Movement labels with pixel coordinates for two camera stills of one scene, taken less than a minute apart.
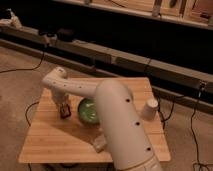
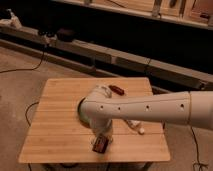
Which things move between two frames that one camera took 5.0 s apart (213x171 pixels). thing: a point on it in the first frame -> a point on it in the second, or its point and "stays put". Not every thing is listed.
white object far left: x=13 y=20 stays put
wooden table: x=77 y=139 stays put
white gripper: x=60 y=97 -> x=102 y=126
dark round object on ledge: x=65 y=34 stays put
